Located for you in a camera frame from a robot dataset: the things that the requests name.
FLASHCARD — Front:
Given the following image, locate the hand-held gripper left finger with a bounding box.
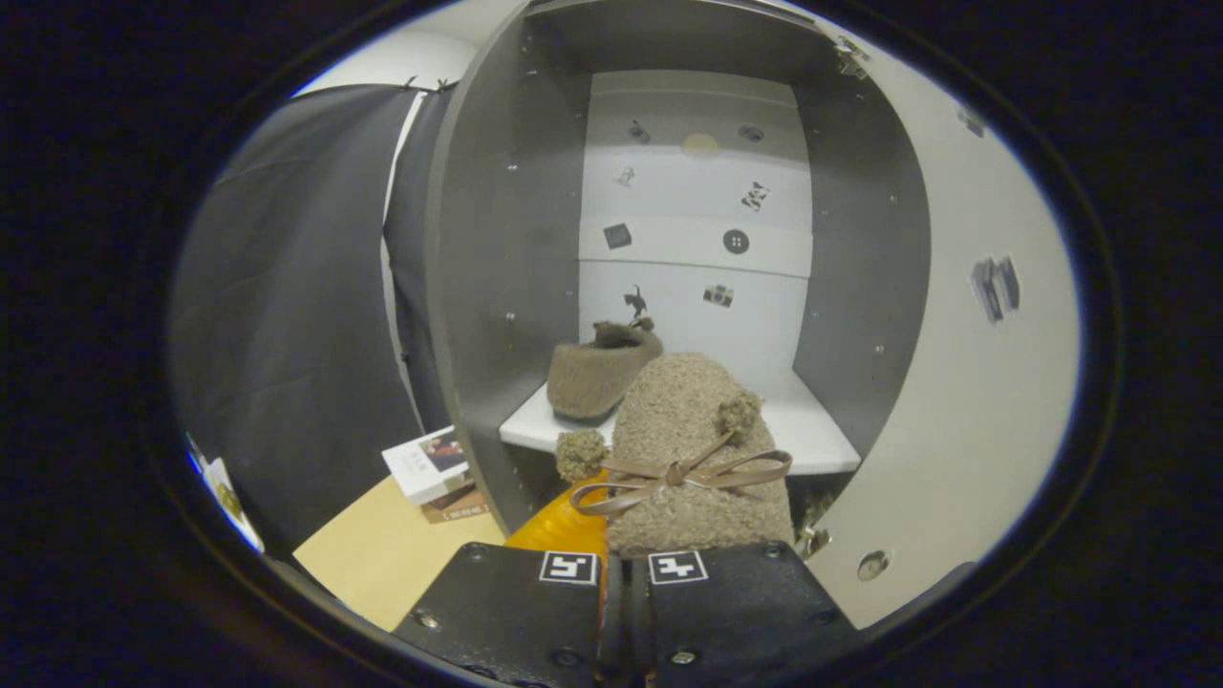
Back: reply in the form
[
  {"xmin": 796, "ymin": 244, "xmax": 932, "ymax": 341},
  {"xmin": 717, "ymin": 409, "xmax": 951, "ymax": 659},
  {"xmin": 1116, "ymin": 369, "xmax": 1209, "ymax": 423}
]
[{"xmin": 392, "ymin": 468, "xmax": 624, "ymax": 687}]

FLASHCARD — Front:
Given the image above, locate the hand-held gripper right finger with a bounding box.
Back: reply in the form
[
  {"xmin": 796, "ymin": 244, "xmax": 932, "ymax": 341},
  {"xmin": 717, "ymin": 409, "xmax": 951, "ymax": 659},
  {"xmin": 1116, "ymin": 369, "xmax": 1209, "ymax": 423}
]
[{"xmin": 623, "ymin": 543, "xmax": 859, "ymax": 687}]

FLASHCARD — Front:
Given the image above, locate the brown fuzzy shoe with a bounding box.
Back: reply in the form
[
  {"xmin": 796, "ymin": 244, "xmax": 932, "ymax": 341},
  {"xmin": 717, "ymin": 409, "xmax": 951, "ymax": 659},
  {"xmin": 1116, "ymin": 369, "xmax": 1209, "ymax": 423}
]
[
  {"xmin": 547, "ymin": 318, "xmax": 665, "ymax": 421},
  {"xmin": 554, "ymin": 352, "xmax": 796, "ymax": 560}
]

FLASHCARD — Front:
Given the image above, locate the grey shoe cabinet door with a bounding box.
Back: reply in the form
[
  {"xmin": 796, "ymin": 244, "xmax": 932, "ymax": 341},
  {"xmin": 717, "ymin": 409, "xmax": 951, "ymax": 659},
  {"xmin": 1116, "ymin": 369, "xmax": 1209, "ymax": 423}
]
[{"xmin": 801, "ymin": 19, "xmax": 1084, "ymax": 632}]

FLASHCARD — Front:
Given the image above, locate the grey shoe cabinet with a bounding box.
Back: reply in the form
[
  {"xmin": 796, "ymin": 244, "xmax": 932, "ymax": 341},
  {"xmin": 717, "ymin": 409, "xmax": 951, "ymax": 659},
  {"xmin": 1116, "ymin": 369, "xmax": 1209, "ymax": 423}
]
[{"xmin": 423, "ymin": 0, "xmax": 933, "ymax": 560}]

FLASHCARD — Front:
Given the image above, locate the brown book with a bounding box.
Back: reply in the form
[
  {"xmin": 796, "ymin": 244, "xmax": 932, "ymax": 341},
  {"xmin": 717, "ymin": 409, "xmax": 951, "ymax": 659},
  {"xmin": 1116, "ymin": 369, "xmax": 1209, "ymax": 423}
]
[{"xmin": 420, "ymin": 483, "xmax": 490, "ymax": 525}]

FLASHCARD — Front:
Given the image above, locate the white and blue object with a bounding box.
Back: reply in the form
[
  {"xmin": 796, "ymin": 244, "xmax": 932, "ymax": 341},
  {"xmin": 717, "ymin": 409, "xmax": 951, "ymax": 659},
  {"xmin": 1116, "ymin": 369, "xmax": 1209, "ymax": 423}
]
[{"xmin": 184, "ymin": 432, "xmax": 266, "ymax": 555}]

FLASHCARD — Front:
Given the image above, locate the black backdrop cloth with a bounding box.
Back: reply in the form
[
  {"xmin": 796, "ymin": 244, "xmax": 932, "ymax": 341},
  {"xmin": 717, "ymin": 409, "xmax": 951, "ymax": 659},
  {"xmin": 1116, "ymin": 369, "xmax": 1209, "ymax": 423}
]
[{"xmin": 170, "ymin": 84, "xmax": 460, "ymax": 555}]

